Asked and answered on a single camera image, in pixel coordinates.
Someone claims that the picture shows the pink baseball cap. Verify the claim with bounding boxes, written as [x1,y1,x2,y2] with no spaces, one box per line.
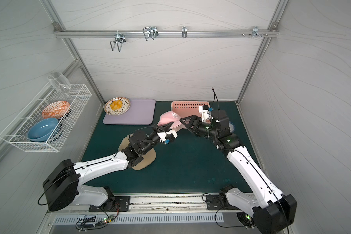
[158,111,185,132]

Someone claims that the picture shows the beige baseball cap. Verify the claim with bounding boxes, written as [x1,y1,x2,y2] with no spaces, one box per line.
[118,134,156,171]

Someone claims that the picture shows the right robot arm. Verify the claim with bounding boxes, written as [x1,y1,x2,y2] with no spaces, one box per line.
[180,109,297,234]

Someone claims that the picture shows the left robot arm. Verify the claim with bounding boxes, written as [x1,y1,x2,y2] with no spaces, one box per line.
[43,122,177,212]

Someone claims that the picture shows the blue white porcelain bowl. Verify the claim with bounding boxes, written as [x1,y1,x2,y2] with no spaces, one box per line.
[229,122,235,133]

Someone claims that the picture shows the pink plastic basket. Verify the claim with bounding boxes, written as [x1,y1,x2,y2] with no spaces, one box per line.
[171,101,210,118]

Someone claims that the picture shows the lavender cutting mat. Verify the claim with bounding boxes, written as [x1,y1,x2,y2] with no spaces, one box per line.
[103,99,156,125]

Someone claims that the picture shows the patterned plate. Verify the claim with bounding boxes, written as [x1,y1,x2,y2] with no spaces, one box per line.
[103,97,131,116]

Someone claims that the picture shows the yellow fruit pieces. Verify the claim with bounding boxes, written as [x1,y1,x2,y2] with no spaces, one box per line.
[110,99,123,111]

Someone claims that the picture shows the orange patterned bowl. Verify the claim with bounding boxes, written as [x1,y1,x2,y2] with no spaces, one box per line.
[42,101,71,119]

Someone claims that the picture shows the loop metal hook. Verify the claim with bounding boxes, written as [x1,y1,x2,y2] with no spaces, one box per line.
[142,26,159,41]

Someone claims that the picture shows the clear drinking glass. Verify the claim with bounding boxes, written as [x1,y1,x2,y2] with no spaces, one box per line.
[48,72,71,94]

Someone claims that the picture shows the small metal hook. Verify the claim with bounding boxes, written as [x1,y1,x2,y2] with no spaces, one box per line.
[181,26,187,39]

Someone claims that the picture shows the blue ceramic bowl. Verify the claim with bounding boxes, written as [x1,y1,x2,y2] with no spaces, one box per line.
[27,118,59,142]

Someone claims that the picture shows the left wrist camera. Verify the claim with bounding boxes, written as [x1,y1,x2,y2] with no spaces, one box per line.
[157,130,177,144]

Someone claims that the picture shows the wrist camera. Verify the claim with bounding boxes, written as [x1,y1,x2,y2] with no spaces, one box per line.
[157,130,177,144]
[198,105,213,123]

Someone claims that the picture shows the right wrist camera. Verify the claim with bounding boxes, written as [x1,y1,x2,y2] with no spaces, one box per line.
[198,105,213,123]

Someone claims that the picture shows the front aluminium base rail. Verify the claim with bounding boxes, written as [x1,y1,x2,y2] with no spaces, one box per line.
[46,189,259,215]

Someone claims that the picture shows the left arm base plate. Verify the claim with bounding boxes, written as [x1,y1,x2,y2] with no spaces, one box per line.
[88,196,131,213]

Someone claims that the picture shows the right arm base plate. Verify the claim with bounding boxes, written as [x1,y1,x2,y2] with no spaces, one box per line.
[202,193,230,211]

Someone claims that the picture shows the right base cable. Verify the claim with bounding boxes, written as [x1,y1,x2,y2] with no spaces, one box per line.
[201,191,257,229]

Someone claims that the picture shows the white wire wall basket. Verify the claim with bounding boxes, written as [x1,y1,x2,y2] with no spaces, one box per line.
[0,84,92,153]

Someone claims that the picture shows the horizontal aluminium rail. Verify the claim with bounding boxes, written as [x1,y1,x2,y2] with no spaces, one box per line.
[54,28,279,39]

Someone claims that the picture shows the double wire metal hook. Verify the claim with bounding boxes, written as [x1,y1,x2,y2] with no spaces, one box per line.
[110,31,126,52]

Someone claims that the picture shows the left base cable bundle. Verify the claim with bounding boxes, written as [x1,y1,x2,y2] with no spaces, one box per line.
[74,201,121,232]

